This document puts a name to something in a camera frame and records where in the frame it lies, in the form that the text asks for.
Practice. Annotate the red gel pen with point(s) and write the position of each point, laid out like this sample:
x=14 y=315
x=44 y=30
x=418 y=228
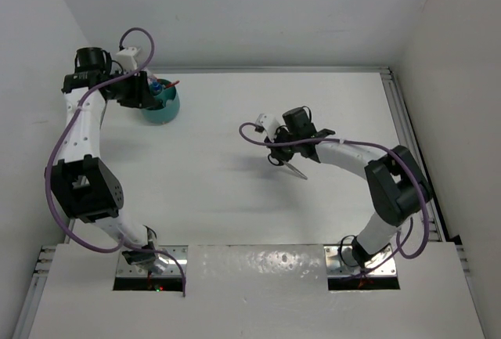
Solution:
x=172 y=84

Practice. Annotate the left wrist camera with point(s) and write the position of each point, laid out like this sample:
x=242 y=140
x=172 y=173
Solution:
x=128 y=58

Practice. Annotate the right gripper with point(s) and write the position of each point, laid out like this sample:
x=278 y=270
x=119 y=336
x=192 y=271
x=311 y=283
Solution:
x=277 y=152

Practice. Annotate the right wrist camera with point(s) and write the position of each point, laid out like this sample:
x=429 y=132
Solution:
x=268 y=124

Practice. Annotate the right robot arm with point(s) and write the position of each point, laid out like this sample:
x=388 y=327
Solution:
x=397 y=186

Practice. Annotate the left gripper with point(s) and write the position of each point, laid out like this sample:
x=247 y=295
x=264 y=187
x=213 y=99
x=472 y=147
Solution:
x=142 y=96

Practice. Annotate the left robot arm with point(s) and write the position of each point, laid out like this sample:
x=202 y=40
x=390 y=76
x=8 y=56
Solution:
x=84 y=187

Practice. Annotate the teal divided pen holder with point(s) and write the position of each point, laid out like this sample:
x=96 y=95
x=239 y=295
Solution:
x=168 y=105

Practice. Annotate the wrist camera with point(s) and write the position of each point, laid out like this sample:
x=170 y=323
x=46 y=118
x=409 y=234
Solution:
x=268 y=124
x=128 y=58

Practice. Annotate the large black scissors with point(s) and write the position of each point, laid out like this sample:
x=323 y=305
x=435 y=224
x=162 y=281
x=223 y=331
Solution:
x=280 y=163

